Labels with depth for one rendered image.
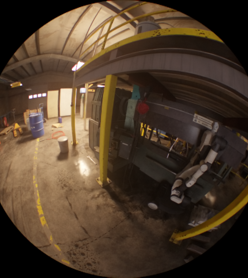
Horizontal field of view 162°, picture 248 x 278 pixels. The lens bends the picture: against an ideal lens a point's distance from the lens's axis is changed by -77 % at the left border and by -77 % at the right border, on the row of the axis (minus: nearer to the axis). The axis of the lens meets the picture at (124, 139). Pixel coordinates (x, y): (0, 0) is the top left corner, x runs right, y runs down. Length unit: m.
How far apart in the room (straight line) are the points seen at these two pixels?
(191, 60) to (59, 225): 2.17
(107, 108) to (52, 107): 6.05
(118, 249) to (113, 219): 0.49
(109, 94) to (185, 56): 0.81
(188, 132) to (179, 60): 1.11
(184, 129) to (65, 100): 6.67
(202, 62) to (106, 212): 1.90
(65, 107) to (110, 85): 6.00
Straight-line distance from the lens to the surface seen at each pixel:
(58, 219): 1.59
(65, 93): 6.80
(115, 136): 1.52
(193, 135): 1.53
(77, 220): 1.49
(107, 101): 0.99
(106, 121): 1.02
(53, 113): 6.89
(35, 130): 3.92
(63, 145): 2.43
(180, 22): 4.57
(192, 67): 0.70
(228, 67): 0.79
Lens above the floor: 1.41
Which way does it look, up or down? 25 degrees down
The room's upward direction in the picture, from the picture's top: 10 degrees clockwise
